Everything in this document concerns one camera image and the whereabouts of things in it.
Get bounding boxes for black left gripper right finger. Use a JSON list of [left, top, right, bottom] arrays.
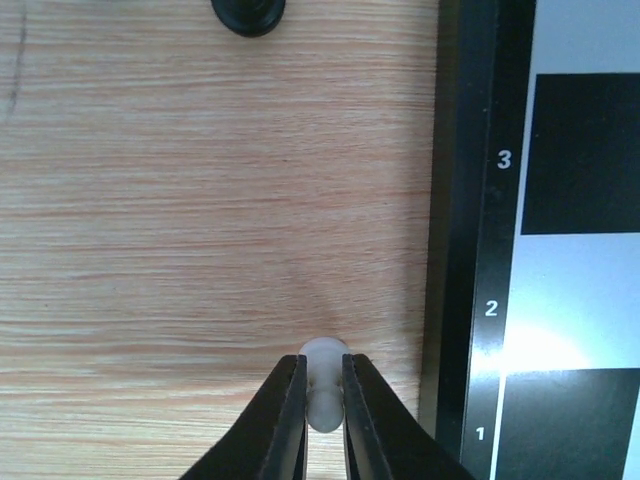
[[342, 354, 472, 480]]

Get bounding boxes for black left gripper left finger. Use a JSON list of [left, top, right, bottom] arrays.
[[181, 355, 308, 480]]

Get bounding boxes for white pawn c2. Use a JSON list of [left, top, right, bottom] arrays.
[[299, 337, 350, 433]]

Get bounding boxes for black chess knight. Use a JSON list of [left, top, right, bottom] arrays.
[[211, 0, 286, 38]]

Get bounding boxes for black white chessboard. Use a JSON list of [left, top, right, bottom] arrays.
[[419, 1, 639, 479]]

